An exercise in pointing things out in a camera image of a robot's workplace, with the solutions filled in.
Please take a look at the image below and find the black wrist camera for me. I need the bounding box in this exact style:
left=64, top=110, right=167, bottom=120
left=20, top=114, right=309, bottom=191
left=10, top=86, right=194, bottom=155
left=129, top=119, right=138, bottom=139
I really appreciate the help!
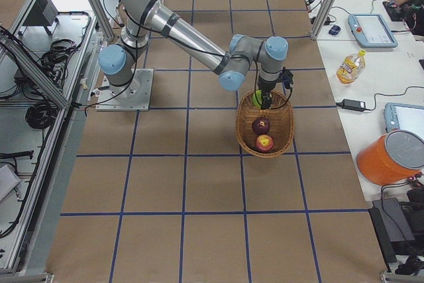
left=281, top=67, right=293, bottom=89

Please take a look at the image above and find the far blue teach pendant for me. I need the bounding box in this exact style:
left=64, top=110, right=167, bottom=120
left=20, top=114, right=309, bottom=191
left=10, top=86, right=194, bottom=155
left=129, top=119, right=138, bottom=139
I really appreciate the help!
left=348, top=14, right=398, bottom=48

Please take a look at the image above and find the brown wicker basket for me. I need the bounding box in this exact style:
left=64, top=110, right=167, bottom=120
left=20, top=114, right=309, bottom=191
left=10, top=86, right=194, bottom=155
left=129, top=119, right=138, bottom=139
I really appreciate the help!
left=235, top=90, right=294, bottom=158

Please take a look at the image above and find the black power adapter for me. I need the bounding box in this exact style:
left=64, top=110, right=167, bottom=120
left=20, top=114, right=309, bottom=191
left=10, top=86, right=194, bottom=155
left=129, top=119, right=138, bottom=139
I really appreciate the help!
left=336, top=99, right=366, bottom=112

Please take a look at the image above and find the dark red apple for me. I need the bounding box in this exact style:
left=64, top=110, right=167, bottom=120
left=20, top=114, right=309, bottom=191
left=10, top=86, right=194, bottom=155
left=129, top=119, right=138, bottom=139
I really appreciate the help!
left=252, top=117, right=270, bottom=135

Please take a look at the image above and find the black cable bundle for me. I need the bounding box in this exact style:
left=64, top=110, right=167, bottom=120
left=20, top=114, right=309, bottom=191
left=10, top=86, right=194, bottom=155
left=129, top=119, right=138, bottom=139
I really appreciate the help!
left=25, top=101, right=56, bottom=130

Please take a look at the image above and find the green apple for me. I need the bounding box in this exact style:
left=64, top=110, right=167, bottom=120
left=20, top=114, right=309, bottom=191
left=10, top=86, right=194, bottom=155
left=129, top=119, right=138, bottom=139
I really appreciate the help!
left=252, top=89, right=262, bottom=109

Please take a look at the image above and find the orange juice bottle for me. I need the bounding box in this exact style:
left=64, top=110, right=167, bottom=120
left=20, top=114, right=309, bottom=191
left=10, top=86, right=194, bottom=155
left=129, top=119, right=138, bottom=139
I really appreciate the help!
left=336, top=50, right=366, bottom=85

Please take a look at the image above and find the red yellow apple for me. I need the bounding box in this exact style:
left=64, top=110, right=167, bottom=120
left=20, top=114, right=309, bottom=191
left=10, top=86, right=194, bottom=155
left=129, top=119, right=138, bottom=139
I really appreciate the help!
left=255, top=134, right=274, bottom=153

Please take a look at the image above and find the small dark blue pouch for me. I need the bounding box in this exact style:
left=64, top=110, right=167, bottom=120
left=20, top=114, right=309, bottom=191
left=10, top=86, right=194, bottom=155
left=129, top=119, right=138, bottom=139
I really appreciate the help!
left=328, top=25, right=341, bottom=36

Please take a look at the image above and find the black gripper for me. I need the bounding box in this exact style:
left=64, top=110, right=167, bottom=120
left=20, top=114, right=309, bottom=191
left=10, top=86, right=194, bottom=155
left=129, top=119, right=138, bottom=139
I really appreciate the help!
left=258, top=77, right=276, bottom=109

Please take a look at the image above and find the orange bucket with lid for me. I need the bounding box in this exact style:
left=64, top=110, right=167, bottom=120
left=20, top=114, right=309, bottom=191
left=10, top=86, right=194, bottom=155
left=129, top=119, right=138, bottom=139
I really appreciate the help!
left=356, top=130, right=423, bottom=186

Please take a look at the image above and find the black laptop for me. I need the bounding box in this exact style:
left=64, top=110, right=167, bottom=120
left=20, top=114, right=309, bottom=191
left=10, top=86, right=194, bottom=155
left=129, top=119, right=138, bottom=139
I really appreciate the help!
left=368, top=198, right=415, bottom=263

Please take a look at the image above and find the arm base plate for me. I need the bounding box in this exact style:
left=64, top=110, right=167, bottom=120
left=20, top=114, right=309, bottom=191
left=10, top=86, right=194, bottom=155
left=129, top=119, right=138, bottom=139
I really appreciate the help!
left=95, top=68, right=154, bottom=111

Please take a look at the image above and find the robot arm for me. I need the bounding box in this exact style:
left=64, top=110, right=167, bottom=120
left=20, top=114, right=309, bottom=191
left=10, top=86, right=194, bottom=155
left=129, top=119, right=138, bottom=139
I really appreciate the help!
left=99, top=0, right=293, bottom=109

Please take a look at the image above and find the blue teach pendant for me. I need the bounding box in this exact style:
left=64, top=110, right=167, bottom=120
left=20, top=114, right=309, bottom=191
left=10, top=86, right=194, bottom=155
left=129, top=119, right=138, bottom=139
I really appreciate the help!
left=348, top=14, right=398, bottom=48
left=384, top=103, right=423, bottom=138

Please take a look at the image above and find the grey control box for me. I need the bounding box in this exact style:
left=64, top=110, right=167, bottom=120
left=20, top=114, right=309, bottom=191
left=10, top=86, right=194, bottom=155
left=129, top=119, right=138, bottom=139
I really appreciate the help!
left=23, top=0, right=58, bottom=35

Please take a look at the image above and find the near blue teach pendant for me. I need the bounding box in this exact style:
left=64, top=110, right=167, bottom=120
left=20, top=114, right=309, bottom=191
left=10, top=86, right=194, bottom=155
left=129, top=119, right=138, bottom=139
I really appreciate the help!
left=384, top=103, right=423, bottom=138

